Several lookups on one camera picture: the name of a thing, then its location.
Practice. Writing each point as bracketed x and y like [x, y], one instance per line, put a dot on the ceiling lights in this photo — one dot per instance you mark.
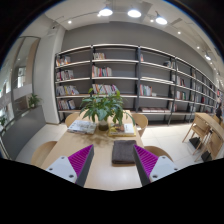
[134, 13]

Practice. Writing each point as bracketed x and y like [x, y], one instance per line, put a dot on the light wooden side table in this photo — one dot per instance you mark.
[213, 121]

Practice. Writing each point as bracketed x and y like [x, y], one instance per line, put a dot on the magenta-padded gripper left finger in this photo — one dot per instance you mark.
[63, 168]

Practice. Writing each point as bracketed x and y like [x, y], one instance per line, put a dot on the small green potted plant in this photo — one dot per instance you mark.
[34, 100]

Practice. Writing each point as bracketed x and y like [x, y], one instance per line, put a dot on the green potted plant white pot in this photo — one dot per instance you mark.
[101, 108]

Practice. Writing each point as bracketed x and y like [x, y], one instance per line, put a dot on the zigzag patterned grey towel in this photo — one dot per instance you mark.
[122, 151]

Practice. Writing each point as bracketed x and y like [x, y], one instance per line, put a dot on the white blue large book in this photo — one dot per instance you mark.
[81, 127]

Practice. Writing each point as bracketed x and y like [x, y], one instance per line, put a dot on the grey bookshelf unit with books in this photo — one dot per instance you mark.
[116, 66]

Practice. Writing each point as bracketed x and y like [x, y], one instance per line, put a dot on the wooden slatted chair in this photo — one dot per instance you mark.
[196, 128]

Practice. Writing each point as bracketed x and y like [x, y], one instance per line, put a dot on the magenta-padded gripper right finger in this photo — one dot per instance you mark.
[161, 168]

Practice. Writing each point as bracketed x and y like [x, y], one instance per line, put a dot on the yellow cover book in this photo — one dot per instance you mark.
[124, 130]

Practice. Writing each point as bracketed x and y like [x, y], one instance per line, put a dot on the light wooden curved chair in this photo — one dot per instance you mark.
[141, 121]
[160, 152]
[41, 153]
[71, 119]

